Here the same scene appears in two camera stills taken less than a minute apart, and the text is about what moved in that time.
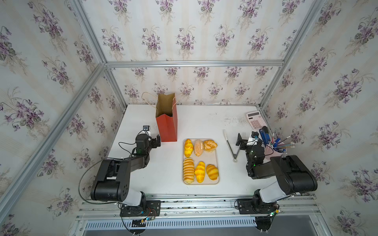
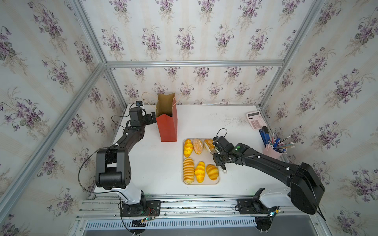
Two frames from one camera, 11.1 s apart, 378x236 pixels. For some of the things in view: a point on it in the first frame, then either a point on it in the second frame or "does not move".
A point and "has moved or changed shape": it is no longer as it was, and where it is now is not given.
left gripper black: [153, 145] → [148, 122]
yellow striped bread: [188, 147] does not move
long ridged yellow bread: [188, 170] does not move
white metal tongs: [234, 156] has moved or changed shape
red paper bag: [166, 117] does not move
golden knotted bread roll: [209, 145] does not move
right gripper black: [244, 144] → [217, 161]
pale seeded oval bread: [198, 147] does not move
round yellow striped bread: [212, 172] does not move
